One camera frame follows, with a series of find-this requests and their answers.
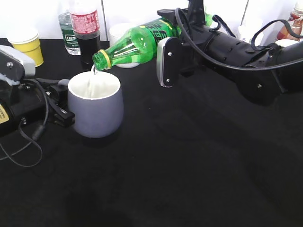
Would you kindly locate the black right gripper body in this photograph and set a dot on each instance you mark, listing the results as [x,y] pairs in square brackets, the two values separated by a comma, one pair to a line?
[190,59]

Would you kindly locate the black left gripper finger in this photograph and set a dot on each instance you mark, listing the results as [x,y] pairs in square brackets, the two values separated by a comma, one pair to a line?
[57,99]
[50,82]

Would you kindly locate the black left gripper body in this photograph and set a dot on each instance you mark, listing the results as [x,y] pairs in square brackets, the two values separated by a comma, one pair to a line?
[25,101]

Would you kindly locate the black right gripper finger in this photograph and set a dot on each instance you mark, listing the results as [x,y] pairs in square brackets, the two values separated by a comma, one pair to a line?
[168,14]

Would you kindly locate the grey ceramic mug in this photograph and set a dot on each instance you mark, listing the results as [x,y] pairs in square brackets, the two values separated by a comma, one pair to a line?
[97,103]

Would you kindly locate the green plastic soda bottle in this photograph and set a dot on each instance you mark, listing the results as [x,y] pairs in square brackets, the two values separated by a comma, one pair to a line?
[137,45]

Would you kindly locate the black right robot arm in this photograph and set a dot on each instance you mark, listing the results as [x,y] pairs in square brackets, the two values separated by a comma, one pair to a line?
[261,73]

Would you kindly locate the yellow paper cup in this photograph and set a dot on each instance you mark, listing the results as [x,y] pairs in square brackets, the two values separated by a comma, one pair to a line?
[26,40]

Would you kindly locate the clear green-label water bottle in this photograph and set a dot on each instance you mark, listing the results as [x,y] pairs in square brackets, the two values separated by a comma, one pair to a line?
[70,40]

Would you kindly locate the small white bottle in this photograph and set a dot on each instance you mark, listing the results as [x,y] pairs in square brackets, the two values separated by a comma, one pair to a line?
[247,30]

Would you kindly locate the dark cola bottle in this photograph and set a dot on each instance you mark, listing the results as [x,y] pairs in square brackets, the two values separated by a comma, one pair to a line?
[86,27]

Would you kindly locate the white bowl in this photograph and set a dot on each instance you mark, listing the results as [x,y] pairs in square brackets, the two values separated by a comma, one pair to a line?
[286,42]

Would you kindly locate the red tea bottle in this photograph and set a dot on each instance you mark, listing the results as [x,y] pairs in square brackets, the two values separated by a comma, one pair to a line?
[296,23]

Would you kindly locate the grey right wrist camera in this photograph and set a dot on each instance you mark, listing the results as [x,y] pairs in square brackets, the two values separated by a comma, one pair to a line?
[168,61]

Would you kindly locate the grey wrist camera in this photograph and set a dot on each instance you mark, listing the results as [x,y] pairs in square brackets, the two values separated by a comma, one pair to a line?
[168,61]
[15,65]

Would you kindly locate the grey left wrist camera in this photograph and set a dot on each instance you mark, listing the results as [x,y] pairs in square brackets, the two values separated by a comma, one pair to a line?
[15,65]

